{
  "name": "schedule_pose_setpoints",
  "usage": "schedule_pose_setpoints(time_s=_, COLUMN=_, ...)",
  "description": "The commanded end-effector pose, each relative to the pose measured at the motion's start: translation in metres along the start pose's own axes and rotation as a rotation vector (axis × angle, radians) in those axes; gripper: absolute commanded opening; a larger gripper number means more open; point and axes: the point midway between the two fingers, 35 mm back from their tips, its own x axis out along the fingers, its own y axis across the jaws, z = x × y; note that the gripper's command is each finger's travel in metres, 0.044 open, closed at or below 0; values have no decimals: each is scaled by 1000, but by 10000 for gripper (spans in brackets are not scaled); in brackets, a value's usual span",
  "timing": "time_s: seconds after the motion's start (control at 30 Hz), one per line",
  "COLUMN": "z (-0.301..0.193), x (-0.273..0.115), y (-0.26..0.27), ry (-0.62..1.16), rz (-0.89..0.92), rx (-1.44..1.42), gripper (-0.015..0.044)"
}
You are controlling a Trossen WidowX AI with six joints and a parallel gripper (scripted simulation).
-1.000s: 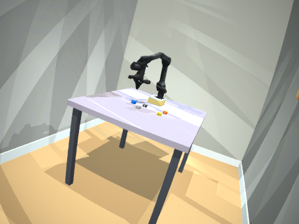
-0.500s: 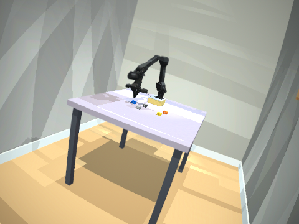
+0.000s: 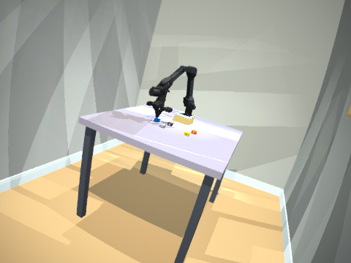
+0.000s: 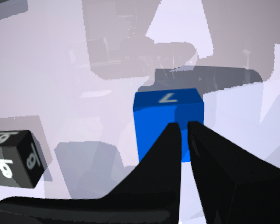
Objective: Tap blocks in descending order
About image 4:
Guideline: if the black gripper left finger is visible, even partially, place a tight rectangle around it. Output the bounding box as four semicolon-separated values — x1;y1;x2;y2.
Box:
0;122;182;224

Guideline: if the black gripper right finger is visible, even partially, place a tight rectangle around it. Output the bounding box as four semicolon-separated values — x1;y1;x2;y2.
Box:
187;121;280;224

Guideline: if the blue block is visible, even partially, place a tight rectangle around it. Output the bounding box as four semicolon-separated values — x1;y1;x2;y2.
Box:
132;88;204;163

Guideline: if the small dark grey block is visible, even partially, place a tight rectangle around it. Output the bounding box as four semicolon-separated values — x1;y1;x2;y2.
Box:
0;129;45;189

